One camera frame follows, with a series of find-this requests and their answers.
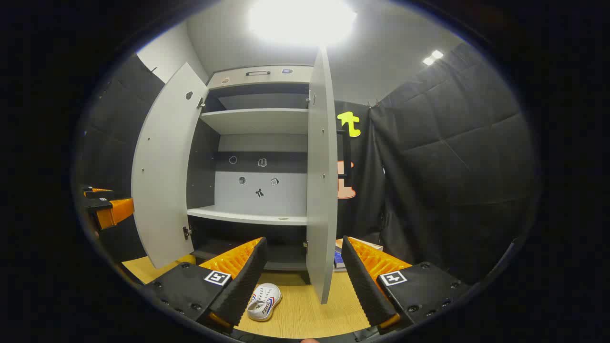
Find large ceiling light panel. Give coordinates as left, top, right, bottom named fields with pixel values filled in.
left=248, top=0, right=358, bottom=47

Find black quilted curtain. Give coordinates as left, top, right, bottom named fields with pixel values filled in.
left=369, top=42, right=541, bottom=286

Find black backdrop cloth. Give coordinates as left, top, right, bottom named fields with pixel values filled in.
left=334, top=100, right=387, bottom=241

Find white canvas shoe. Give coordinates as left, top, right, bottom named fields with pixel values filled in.
left=246, top=283, right=283, bottom=322

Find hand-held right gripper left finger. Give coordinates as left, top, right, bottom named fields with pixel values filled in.
left=142, top=237, right=268, bottom=334

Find grey shoe cabinet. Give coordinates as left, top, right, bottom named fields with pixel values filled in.
left=187, top=65, right=315, bottom=272

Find grey cabinet door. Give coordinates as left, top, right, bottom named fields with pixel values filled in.
left=131, top=62, right=209, bottom=270
left=305, top=47, right=339, bottom=304

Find stack of books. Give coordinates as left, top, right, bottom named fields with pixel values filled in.
left=334, top=237, right=384, bottom=272

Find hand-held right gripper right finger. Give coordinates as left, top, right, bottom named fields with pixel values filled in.
left=341, top=236, right=472, bottom=336

